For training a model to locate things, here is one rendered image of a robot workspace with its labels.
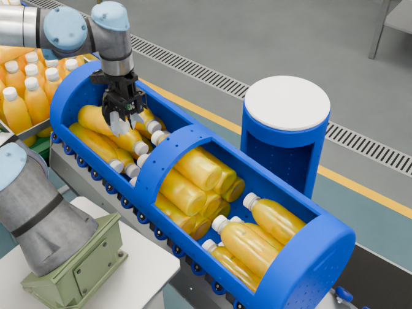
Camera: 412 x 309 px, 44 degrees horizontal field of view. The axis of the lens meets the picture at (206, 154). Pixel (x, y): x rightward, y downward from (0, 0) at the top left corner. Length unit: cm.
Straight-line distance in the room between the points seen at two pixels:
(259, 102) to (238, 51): 214
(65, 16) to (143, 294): 56
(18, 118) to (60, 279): 85
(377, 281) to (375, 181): 76
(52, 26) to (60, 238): 38
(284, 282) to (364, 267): 137
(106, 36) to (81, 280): 50
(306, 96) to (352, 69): 205
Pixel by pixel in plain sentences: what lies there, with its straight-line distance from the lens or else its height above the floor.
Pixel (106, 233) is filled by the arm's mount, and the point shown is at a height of 127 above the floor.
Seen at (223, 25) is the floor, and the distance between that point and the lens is 411.
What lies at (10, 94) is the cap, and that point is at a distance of 168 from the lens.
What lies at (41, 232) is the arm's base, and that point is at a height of 132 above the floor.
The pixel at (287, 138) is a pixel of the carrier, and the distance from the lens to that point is 161.
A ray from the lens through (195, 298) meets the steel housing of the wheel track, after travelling 140.
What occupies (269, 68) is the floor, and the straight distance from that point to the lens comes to 365.
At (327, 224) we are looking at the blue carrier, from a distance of 111.
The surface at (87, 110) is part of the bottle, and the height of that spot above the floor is 116.
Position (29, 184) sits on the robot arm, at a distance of 98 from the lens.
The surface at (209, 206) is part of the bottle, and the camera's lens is 131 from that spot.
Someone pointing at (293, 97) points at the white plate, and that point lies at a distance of 171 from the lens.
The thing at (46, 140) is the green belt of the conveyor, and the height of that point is 90.
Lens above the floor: 208
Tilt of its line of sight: 45 degrees down
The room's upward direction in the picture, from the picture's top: straight up
